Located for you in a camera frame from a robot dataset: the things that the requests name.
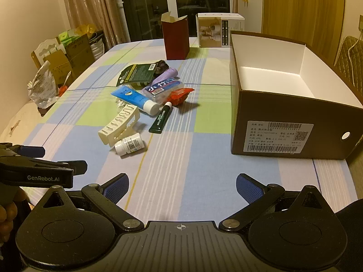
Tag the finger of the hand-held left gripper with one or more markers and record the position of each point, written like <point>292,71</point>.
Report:
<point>73,167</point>
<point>31,151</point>

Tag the white product box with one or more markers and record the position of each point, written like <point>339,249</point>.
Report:
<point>209,34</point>

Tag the blue floss picks box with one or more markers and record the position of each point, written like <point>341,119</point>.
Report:
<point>161,89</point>

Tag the dark red carton box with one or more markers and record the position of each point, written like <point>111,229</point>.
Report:
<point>175,39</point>

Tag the cream hair claw clip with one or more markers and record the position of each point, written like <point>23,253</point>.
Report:
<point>119,121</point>

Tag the red snack packet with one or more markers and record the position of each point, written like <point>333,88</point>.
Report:
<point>180,95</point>

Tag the yellow plastic bag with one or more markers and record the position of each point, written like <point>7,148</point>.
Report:
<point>85,29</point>

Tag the dark green ointment tube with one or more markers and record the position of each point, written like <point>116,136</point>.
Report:
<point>160,119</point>

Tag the wooden door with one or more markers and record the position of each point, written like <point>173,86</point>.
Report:
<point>297,5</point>

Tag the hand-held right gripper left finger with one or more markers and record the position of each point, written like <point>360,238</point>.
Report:
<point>116,188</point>

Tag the small cardboard box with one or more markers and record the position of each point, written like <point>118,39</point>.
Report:
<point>58,68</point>

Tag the white plastic bag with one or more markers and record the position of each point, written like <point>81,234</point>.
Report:
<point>42,87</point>

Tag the blue and white tube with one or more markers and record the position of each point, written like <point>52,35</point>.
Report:
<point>130,96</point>

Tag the brown shoe box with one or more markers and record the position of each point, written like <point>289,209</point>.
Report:
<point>269,107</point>

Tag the person's left hand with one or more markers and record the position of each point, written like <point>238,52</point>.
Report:
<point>7,215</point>

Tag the purple tube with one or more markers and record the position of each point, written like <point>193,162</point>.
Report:
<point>167,75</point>

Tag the large cardboard box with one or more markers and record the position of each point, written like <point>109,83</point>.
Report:
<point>79,51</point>

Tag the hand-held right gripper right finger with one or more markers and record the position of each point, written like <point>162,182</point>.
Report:
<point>249,188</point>

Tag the green foil packet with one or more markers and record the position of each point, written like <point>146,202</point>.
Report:
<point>136,73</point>

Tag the green packs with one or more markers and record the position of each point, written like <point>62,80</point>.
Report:
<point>66,38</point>

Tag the cotton swabs bag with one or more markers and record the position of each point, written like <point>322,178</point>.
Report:
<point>119,105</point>

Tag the beige curtain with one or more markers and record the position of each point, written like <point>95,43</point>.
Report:
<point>85,2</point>

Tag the white pill bottle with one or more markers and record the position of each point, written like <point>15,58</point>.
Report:
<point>130,144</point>

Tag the wall outlet with plug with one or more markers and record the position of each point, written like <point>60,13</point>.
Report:
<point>360,22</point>

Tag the glass sliding door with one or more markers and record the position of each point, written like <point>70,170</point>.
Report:
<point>147,0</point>

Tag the white carved chair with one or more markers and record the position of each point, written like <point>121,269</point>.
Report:
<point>46,46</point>

